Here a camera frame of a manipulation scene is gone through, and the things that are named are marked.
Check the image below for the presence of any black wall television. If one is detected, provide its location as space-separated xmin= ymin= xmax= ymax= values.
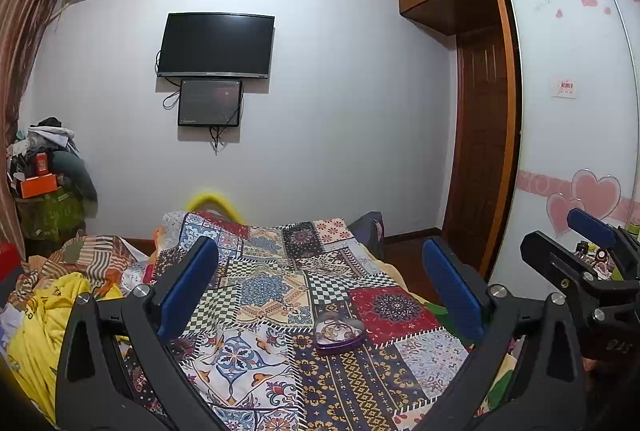
xmin=156 ymin=12 xmax=274 ymax=79

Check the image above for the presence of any small black wall monitor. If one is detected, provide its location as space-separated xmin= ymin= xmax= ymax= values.
xmin=178 ymin=79 xmax=243 ymax=128

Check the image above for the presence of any yellow blanket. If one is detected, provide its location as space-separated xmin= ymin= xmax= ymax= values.
xmin=6 ymin=272 xmax=122 ymax=425

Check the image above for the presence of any purple heart-shaped jewelry box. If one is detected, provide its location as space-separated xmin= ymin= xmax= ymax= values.
xmin=314 ymin=314 xmax=367 ymax=356

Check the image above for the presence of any pile of clothes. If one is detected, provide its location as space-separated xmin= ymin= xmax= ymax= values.
xmin=6 ymin=117 xmax=99 ymax=217

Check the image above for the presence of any striped brown curtain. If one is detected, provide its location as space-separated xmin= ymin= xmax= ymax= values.
xmin=0 ymin=0 xmax=76 ymax=257

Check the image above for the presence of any orange box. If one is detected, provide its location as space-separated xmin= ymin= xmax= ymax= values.
xmin=21 ymin=173 xmax=58 ymax=198

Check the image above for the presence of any yellow curved bed rail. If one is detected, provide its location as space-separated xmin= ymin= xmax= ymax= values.
xmin=184 ymin=191 xmax=245 ymax=224

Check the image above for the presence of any dark blue pillow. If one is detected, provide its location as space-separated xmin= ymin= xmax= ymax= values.
xmin=347 ymin=211 xmax=385 ymax=260

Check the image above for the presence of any green cloth covered stand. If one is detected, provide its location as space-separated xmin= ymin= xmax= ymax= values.
xmin=15 ymin=188 xmax=86 ymax=257

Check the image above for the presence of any colourful patchwork bedspread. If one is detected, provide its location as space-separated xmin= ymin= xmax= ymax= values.
xmin=122 ymin=211 xmax=468 ymax=430

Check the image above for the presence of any brown wooden door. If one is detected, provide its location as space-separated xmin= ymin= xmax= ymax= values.
xmin=442 ymin=27 xmax=508 ymax=274

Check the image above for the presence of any striped patterned pillow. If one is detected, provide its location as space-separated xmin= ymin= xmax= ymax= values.
xmin=9 ymin=235 xmax=148 ymax=310

